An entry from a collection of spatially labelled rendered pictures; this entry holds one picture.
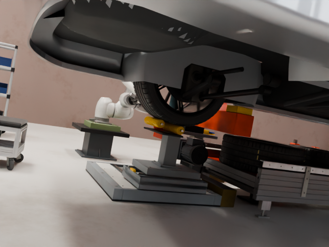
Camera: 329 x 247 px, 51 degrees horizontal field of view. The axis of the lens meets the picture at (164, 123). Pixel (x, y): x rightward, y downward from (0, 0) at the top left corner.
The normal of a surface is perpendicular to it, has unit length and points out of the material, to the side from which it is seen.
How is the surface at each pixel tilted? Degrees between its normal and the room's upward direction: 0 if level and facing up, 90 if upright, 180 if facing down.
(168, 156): 90
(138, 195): 90
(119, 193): 90
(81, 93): 90
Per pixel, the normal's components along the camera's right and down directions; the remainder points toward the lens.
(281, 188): 0.40, 0.11
